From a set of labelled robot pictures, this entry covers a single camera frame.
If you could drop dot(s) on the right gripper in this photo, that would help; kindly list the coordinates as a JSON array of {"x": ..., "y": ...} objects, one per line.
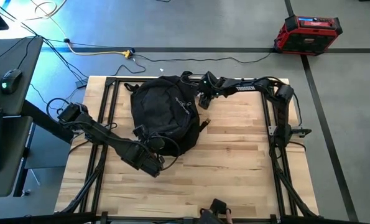
[{"x": 211, "y": 85}]

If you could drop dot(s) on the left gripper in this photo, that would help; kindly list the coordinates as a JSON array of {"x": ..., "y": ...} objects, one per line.
[{"x": 155, "y": 144}]

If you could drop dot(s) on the black backpack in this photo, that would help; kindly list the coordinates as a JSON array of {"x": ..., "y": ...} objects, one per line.
[{"x": 163, "y": 109}]

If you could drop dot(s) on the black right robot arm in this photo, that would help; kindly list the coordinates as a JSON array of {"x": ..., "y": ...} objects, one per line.
[{"x": 278, "y": 102}]

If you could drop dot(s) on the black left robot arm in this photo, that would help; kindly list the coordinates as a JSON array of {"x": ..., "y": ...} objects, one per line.
[{"x": 110, "y": 137}]

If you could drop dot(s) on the black handheld device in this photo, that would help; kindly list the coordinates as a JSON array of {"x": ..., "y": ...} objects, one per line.
[{"x": 218, "y": 206}]

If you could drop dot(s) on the person's hand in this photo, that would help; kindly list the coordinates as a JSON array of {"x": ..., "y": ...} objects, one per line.
[{"x": 229, "y": 216}]

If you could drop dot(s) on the red black jobsite radio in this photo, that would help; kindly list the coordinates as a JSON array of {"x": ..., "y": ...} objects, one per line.
[{"x": 307, "y": 37}]

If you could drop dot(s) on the dark grey desk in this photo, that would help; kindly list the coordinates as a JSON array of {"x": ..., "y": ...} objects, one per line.
[{"x": 13, "y": 140}]

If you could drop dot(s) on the black computer mouse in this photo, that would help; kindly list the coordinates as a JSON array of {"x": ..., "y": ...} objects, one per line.
[{"x": 12, "y": 81}]

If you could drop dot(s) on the black metal table frame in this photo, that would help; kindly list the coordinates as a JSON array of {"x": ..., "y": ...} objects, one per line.
[{"x": 250, "y": 81}]

